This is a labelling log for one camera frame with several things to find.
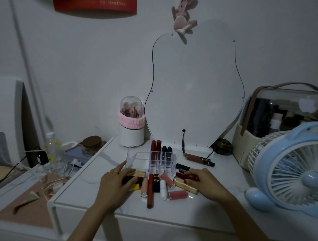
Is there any person's left hand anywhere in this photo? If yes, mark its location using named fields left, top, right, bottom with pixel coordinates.
left=95, top=161, right=136, bottom=212

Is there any person's right hand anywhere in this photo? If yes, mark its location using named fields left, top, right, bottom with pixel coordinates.
left=183, top=168, right=237, bottom=203

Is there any black red yellow lipstick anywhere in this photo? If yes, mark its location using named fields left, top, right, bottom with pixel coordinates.
left=122, top=175, right=144, bottom=191

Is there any dark red lipstick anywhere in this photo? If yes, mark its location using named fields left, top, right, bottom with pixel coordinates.
left=175, top=172, right=200, bottom=182

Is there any person's left forearm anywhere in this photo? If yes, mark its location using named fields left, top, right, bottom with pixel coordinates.
left=67, top=202, right=118, bottom=241

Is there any person's right forearm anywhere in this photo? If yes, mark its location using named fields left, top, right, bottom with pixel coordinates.
left=219, top=195, right=270, bottom=241

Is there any gold lipstick case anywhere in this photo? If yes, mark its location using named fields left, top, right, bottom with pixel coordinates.
left=173, top=177, right=199, bottom=195

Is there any beige lip gloss silver cap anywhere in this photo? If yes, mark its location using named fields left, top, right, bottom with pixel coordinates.
left=140, top=178, right=149, bottom=198

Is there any thick pink lipstick tube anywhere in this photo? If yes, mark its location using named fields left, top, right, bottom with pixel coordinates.
left=168, top=190, right=188, bottom=201

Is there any long dark red lip gloss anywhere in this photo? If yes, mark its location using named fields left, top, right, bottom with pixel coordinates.
left=147, top=174, right=155, bottom=209

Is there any slim pink lipstick tube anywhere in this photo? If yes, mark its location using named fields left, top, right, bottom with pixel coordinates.
left=161, top=173, right=176, bottom=189

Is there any brown lip gloss black cap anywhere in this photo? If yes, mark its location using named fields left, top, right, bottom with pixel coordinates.
left=184, top=153, right=215, bottom=167

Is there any black square lipstick gold print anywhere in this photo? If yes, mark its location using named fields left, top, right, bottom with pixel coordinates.
left=153, top=173, right=161, bottom=193

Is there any white lipstick tube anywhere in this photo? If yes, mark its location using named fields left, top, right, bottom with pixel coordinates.
left=159, top=179, right=168, bottom=201

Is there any clear acrylic lipstick organizer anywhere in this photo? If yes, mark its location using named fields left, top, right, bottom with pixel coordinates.
left=125, top=146, right=177, bottom=175

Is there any white vanity table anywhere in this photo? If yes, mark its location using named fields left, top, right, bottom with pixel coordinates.
left=47, top=135, right=318, bottom=241

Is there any dark brown round hair claw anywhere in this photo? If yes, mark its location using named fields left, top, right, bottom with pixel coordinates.
left=212, top=138, right=234, bottom=156

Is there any white brush holder clear dome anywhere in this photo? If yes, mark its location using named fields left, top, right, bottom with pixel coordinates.
left=117, top=96, right=146, bottom=147

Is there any glass jar brown lid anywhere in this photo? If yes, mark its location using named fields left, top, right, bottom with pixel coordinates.
left=79, top=136, right=105, bottom=157

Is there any blue storage tray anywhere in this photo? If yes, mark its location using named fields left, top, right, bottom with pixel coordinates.
left=62, top=141, right=88, bottom=170

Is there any pink fluffy headband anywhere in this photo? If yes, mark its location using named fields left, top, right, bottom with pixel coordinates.
left=117, top=111, right=146, bottom=130

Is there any cream cosmetic box clear lid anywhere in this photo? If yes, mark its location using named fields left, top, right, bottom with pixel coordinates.
left=232, top=82, right=318, bottom=172

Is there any makeup brushes bunch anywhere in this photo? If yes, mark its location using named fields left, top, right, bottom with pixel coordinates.
left=121, top=105, right=141, bottom=119

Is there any clear plastic bottle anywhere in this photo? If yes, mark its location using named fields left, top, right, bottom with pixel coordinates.
left=44, top=132, right=66, bottom=175

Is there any black power plug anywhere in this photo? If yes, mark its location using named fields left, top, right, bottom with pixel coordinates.
left=37, top=148, right=49, bottom=165

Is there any blue desk fan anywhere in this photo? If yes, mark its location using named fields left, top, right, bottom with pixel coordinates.
left=244, top=121, right=318, bottom=219

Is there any wavy frameless mirror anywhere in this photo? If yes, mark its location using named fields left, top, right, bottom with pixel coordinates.
left=144, top=19, right=245, bottom=149

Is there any cosmetic bottles group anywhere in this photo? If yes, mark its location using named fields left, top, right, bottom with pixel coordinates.
left=246, top=98, right=318, bottom=138

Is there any white appliance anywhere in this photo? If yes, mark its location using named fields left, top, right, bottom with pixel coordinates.
left=0, top=76, right=38, bottom=170

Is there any pink plush toy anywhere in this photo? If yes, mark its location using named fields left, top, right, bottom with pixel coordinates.
left=171, top=0, right=198, bottom=34

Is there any black mirror cable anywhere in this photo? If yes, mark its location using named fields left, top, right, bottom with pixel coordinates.
left=181, top=129, right=216, bottom=160

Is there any white charging cable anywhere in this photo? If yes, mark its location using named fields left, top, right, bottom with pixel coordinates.
left=24, top=149, right=83, bottom=199

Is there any white wall pipe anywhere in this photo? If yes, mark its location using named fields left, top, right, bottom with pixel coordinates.
left=9, top=0, right=54, bottom=136

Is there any red wall banner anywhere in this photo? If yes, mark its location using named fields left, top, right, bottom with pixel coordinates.
left=53, top=0, right=137, bottom=16

